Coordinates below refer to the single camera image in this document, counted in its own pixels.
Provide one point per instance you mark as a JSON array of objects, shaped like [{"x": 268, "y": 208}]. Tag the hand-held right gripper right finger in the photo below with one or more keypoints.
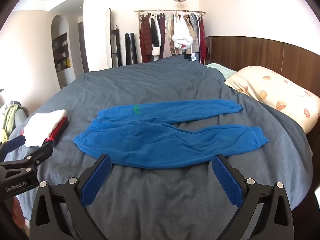
[{"x": 227, "y": 182}]

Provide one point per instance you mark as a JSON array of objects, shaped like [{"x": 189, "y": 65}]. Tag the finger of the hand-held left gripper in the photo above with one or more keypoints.
[
  {"x": 15, "y": 142},
  {"x": 40, "y": 153}
]

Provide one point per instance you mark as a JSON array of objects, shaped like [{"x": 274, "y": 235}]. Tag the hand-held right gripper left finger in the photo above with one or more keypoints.
[{"x": 96, "y": 180}]

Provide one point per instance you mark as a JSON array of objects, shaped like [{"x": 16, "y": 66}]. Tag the blue pants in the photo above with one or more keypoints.
[{"x": 162, "y": 145}]

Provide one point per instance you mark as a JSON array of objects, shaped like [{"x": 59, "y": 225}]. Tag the stack of folded clothes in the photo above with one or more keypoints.
[{"x": 42, "y": 127}]

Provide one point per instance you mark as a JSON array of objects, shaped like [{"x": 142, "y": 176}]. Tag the pile of clothes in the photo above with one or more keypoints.
[{"x": 12, "y": 115}]

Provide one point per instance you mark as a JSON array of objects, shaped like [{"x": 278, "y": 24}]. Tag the red folded cloth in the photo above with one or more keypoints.
[{"x": 60, "y": 127}]

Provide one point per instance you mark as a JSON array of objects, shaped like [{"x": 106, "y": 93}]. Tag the grey-blue duvet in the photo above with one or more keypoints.
[{"x": 150, "y": 205}]

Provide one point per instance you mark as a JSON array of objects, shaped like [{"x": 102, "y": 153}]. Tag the cream fruit-print pillow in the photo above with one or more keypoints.
[{"x": 270, "y": 87}]

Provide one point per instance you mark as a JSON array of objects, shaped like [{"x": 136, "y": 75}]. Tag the light green pillow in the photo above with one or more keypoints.
[{"x": 222, "y": 70}]

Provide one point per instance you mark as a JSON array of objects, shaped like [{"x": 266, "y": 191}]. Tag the dark door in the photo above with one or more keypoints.
[{"x": 83, "y": 47}]

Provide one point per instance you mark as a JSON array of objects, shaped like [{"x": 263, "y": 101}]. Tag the dark wooden ladder rack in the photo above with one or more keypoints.
[{"x": 116, "y": 47}]

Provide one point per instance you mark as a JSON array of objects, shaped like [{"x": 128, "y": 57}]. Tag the dark wooden headboard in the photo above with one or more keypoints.
[{"x": 250, "y": 50}]

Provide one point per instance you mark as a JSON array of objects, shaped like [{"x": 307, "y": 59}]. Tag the wavy standing mirror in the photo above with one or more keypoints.
[{"x": 108, "y": 37}]

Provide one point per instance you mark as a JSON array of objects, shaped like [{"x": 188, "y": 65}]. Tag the black tower fan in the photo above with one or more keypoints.
[{"x": 131, "y": 48}]

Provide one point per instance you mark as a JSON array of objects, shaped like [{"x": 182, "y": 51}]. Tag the row of hanging clothes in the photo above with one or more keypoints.
[{"x": 155, "y": 37}]

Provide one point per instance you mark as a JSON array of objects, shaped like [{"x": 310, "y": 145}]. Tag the wooden clothes rack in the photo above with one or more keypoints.
[{"x": 170, "y": 11}]

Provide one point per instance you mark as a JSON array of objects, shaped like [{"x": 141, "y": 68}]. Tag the arched wall shelf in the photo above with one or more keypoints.
[{"x": 61, "y": 55}]

